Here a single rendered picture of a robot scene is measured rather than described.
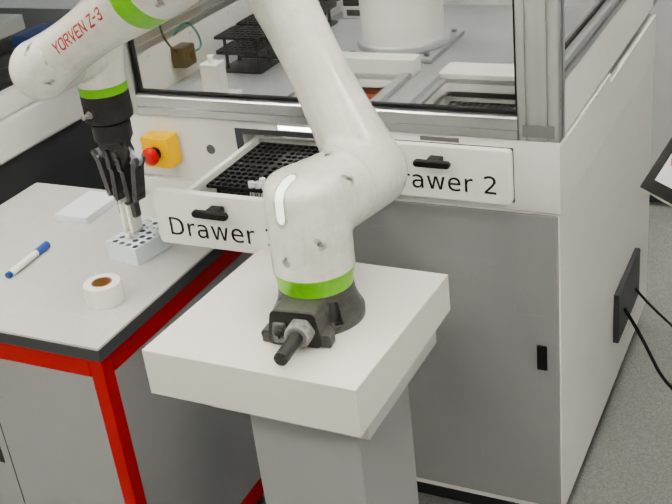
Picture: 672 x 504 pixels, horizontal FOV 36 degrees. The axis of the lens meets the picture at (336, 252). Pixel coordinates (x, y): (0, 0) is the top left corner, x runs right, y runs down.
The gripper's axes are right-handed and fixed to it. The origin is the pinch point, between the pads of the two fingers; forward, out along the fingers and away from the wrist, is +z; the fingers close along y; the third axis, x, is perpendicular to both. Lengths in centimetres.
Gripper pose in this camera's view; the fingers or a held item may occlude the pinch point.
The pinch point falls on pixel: (130, 215)
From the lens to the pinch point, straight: 213.4
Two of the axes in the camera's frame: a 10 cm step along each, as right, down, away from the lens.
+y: 8.1, 2.0, -5.5
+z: 1.0, 8.8, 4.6
